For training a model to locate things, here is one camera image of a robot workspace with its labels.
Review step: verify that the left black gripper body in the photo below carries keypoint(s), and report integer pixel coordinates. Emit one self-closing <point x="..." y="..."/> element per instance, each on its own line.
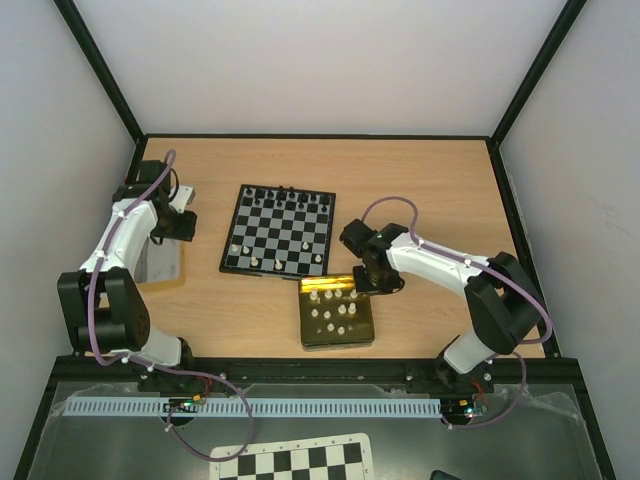
<point x="171" y="228"/>

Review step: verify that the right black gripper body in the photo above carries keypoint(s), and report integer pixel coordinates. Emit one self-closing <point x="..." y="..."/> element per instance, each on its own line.
<point x="376" y="282"/>

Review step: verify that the gold tin with pieces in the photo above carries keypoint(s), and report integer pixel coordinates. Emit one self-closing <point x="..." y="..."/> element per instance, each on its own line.
<point x="333" y="315"/>

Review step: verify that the black silver chess board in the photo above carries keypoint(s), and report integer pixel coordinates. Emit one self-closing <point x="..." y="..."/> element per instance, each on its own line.
<point x="274" y="222"/>

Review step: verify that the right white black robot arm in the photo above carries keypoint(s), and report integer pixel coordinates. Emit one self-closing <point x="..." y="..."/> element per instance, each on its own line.
<point x="503" y="303"/>

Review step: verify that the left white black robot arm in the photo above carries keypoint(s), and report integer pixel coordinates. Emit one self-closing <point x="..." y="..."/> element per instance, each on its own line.
<point x="104" y="312"/>

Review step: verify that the silver gold tin lid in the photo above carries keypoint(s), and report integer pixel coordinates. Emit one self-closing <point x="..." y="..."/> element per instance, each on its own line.
<point x="161" y="265"/>

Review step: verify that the printed checkerboard sheet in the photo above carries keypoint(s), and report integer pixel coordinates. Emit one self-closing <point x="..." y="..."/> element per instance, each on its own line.
<point x="346" y="457"/>

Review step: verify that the black phone corner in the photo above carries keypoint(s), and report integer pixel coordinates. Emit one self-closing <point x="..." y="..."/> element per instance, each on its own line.
<point x="441" y="475"/>

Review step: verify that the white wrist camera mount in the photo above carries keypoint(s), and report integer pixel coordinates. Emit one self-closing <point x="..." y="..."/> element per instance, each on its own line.
<point x="181" y="197"/>

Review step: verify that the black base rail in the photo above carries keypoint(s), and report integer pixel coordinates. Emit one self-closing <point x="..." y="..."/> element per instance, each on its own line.
<point x="412" y="376"/>

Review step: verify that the black aluminium frame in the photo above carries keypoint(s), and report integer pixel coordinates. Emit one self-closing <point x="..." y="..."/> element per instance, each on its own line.
<point x="554" y="368"/>

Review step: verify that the white slotted cable duct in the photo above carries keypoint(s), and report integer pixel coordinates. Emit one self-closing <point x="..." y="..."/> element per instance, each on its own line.
<point x="258" y="407"/>

